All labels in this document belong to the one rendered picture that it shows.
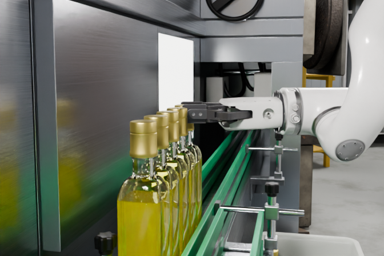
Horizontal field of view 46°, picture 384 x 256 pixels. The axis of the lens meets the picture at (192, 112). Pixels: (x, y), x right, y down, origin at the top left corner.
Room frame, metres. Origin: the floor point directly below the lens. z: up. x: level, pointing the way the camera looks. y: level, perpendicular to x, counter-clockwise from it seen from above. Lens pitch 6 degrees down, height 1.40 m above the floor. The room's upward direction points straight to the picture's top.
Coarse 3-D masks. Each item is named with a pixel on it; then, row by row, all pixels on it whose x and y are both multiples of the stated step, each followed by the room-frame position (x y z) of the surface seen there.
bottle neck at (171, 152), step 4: (172, 144) 0.67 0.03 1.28; (176, 144) 0.67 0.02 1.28; (168, 148) 0.67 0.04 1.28; (172, 148) 0.67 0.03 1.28; (176, 148) 0.68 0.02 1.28; (168, 152) 0.67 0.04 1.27; (172, 152) 0.67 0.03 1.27; (176, 152) 0.68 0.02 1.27; (168, 156) 0.67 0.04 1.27; (172, 156) 0.67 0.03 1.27; (176, 156) 0.67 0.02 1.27
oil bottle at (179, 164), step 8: (168, 160) 0.67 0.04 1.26; (176, 160) 0.67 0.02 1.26; (176, 168) 0.65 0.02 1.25; (184, 168) 0.67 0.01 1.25; (184, 176) 0.66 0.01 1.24; (184, 184) 0.66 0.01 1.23; (184, 192) 0.66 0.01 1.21; (184, 200) 0.66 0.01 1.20; (184, 208) 0.66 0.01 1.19; (184, 216) 0.66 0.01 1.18; (184, 224) 0.66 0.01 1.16; (184, 232) 0.66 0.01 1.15; (184, 240) 0.66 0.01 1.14; (184, 248) 0.66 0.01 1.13
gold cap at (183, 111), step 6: (168, 108) 0.73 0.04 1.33; (174, 108) 0.73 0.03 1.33; (180, 108) 0.73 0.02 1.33; (186, 108) 0.74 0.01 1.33; (180, 114) 0.72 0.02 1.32; (186, 114) 0.73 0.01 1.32; (180, 120) 0.72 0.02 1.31; (186, 120) 0.73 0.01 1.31; (180, 126) 0.72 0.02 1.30; (186, 126) 0.73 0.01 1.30; (180, 132) 0.72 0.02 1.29; (186, 132) 0.73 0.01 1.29
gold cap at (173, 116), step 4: (160, 112) 0.67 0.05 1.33; (164, 112) 0.67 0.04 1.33; (168, 112) 0.67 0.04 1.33; (172, 112) 0.67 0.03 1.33; (176, 112) 0.67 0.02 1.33; (168, 116) 0.66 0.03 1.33; (172, 116) 0.67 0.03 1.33; (176, 116) 0.67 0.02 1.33; (172, 120) 0.67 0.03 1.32; (176, 120) 0.67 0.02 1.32; (172, 124) 0.67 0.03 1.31; (176, 124) 0.67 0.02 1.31; (172, 128) 0.67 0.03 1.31; (176, 128) 0.67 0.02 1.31; (172, 132) 0.67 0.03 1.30; (176, 132) 0.67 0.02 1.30; (172, 136) 0.67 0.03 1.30; (176, 136) 0.67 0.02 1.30; (172, 140) 0.67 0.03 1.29; (176, 140) 0.67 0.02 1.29
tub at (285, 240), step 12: (288, 240) 1.02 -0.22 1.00; (300, 240) 1.01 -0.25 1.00; (312, 240) 1.01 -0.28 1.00; (324, 240) 1.00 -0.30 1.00; (336, 240) 1.00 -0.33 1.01; (348, 240) 0.99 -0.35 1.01; (288, 252) 1.02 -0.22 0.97; (300, 252) 1.01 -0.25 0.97; (312, 252) 1.01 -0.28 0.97; (324, 252) 1.00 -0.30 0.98; (336, 252) 1.00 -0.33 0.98; (348, 252) 0.99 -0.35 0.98; (360, 252) 0.92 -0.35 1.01
